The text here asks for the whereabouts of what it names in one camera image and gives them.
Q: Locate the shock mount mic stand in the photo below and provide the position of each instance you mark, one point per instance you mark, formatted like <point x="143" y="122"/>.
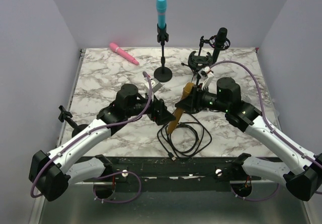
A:
<point x="209" y="98"/>

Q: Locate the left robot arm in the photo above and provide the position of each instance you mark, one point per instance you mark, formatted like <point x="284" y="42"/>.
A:
<point x="53" y="172"/>

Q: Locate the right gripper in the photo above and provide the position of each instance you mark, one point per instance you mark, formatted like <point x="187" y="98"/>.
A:
<point x="193" y="99"/>

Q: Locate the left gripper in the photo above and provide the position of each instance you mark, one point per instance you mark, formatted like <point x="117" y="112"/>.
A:
<point x="159" y="113"/>

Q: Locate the gold microphone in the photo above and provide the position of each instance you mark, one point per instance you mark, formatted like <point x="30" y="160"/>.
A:
<point x="179" y="111"/>

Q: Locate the short black mic stand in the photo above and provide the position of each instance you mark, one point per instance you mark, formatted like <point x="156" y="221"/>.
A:
<point x="67" y="116"/>

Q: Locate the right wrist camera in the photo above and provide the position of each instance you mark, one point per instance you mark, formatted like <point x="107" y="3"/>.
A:
<point x="206" y="75"/>

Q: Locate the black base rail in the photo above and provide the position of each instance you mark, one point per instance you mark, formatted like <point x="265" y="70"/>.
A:
<point x="161" y="174"/>

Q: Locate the black condenser microphone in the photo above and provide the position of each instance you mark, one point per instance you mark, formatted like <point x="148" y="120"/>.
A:
<point x="221" y="43"/>

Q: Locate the pink microphone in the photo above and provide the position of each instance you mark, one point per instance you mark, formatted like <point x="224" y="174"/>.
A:
<point x="115" y="48"/>

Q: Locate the blue microphone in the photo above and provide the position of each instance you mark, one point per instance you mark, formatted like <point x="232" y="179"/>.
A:
<point x="161" y="7"/>

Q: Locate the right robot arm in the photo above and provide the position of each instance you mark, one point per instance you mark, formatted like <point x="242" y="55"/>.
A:
<point x="299" y="170"/>

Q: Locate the tall black mic stand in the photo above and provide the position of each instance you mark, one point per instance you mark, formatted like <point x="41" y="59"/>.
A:
<point x="163" y="74"/>

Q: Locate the black tripod mic stand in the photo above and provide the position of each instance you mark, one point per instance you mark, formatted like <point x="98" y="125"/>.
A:
<point x="201" y="45"/>

